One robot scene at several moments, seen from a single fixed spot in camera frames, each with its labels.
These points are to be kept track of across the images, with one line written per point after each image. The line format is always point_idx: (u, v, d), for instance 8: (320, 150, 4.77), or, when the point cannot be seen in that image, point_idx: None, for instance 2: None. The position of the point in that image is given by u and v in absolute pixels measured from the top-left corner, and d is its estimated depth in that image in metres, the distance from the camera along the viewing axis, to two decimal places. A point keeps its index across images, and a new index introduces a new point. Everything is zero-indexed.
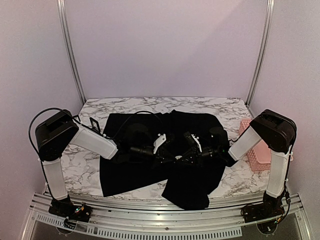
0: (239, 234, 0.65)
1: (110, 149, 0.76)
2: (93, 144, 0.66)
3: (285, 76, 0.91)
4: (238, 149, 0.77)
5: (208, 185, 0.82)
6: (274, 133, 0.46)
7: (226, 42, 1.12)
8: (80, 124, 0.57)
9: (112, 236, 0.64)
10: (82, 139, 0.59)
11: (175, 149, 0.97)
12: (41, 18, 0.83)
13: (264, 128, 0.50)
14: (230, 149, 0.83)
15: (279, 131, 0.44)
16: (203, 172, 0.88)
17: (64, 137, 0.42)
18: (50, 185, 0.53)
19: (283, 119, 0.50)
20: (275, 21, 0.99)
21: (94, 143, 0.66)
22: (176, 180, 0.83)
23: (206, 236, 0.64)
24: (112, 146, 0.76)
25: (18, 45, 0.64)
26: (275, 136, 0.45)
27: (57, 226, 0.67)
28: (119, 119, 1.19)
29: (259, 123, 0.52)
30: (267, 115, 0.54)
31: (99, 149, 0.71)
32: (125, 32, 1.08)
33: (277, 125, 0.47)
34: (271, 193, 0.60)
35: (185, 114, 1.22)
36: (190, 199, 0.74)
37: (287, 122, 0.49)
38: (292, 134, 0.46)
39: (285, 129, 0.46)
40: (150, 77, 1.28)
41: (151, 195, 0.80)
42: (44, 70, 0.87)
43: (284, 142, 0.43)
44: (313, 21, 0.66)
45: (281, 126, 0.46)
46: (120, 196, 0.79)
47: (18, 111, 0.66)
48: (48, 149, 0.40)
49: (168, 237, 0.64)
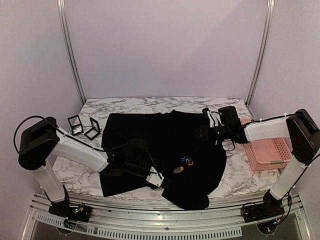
0: (239, 234, 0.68)
1: (98, 162, 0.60)
2: (79, 157, 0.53)
3: (285, 77, 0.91)
4: (257, 132, 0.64)
5: (208, 185, 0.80)
6: (306, 145, 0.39)
7: (226, 42, 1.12)
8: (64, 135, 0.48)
9: (112, 236, 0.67)
10: (66, 152, 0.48)
11: (175, 149, 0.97)
12: (41, 20, 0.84)
13: (297, 134, 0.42)
14: (246, 127, 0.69)
15: (312, 144, 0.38)
16: (204, 172, 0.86)
17: (48, 148, 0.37)
18: (44, 187, 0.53)
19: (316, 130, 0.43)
20: (275, 21, 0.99)
21: (80, 155, 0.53)
22: (176, 180, 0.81)
23: (207, 236, 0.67)
24: (101, 159, 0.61)
25: (17, 46, 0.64)
26: (306, 149, 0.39)
27: (58, 226, 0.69)
28: (119, 119, 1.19)
29: (295, 124, 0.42)
30: (304, 118, 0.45)
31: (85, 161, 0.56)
32: (125, 32, 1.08)
33: (312, 136, 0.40)
34: (274, 194, 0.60)
35: (185, 114, 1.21)
36: (187, 199, 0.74)
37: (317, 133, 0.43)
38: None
39: (316, 143, 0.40)
40: (150, 77, 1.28)
41: (151, 195, 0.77)
42: (44, 71, 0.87)
43: (311, 156, 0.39)
44: (313, 22, 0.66)
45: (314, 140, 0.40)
46: (120, 196, 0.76)
47: (18, 112, 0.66)
48: (26, 159, 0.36)
49: (168, 237, 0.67)
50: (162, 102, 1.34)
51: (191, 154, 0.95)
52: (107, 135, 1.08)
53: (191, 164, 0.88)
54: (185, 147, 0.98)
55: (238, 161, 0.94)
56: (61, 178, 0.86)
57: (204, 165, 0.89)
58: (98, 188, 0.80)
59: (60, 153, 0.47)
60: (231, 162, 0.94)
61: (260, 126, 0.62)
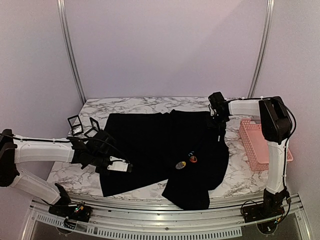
0: (239, 234, 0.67)
1: (64, 153, 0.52)
2: (45, 154, 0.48)
3: (285, 77, 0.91)
4: (237, 108, 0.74)
5: (210, 183, 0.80)
6: (272, 125, 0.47)
7: (226, 43, 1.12)
8: (20, 139, 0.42)
9: (112, 236, 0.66)
10: (29, 156, 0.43)
11: (176, 147, 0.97)
12: (40, 20, 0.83)
13: (266, 115, 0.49)
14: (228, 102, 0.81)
15: (276, 127, 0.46)
16: (206, 170, 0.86)
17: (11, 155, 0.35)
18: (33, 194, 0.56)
19: (286, 114, 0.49)
20: (275, 21, 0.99)
21: (45, 153, 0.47)
22: (177, 179, 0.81)
23: (206, 236, 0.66)
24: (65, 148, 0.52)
25: (17, 46, 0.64)
26: (271, 129, 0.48)
27: (58, 226, 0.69)
28: (119, 119, 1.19)
29: (265, 106, 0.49)
30: (275, 100, 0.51)
31: (54, 157, 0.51)
32: (125, 32, 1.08)
33: (279, 119, 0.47)
34: (269, 189, 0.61)
35: (186, 112, 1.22)
36: (191, 199, 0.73)
37: (287, 118, 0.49)
38: (286, 128, 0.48)
39: (282, 125, 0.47)
40: (150, 77, 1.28)
41: (151, 195, 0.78)
42: (43, 71, 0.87)
43: (275, 135, 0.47)
44: (313, 22, 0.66)
45: (280, 122, 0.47)
46: (120, 196, 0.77)
47: (19, 112, 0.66)
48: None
49: (168, 237, 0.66)
50: (162, 102, 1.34)
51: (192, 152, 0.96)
52: None
53: (194, 160, 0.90)
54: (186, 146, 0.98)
55: (238, 161, 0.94)
56: (61, 178, 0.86)
57: (206, 162, 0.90)
58: (98, 188, 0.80)
59: (24, 159, 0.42)
60: (231, 162, 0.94)
61: (239, 103, 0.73)
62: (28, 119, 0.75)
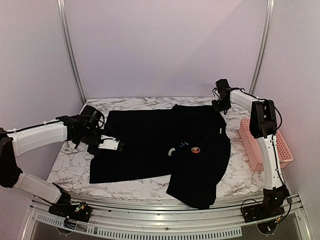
0: (239, 234, 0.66)
1: (59, 132, 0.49)
2: (41, 140, 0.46)
3: (285, 76, 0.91)
4: (235, 98, 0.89)
5: (212, 181, 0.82)
6: (257, 125, 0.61)
7: (226, 43, 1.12)
8: (13, 131, 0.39)
9: (112, 236, 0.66)
10: (27, 145, 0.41)
11: (178, 145, 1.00)
12: (40, 19, 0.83)
13: (256, 116, 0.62)
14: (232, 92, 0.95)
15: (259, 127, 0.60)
16: (208, 166, 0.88)
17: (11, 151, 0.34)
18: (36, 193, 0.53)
19: (273, 119, 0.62)
20: (275, 21, 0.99)
21: (41, 138, 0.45)
22: (180, 176, 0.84)
23: (207, 236, 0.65)
24: (58, 125, 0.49)
25: (17, 46, 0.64)
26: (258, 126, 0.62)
27: (58, 226, 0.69)
28: (120, 118, 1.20)
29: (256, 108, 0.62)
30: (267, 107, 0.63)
31: (50, 139, 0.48)
32: (125, 31, 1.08)
33: (264, 122, 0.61)
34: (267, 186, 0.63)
35: (188, 109, 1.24)
36: (196, 191, 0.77)
37: (273, 121, 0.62)
38: (269, 129, 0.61)
39: (266, 126, 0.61)
40: (150, 77, 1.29)
41: (151, 195, 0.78)
42: (43, 69, 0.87)
43: (259, 131, 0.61)
44: (313, 21, 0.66)
45: (264, 124, 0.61)
46: (120, 196, 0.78)
47: (19, 112, 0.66)
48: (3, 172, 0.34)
49: (168, 237, 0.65)
50: (162, 102, 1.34)
51: (195, 144, 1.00)
52: (107, 135, 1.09)
53: (197, 151, 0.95)
54: (189, 139, 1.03)
55: (238, 161, 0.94)
56: (61, 178, 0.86)
57: (208, 158, 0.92)
58: (96, 183, 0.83)
59: (23, 149, 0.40)
60: (231, 162, 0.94)
61: (240, 95, 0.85)
62: (28, 119, 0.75)
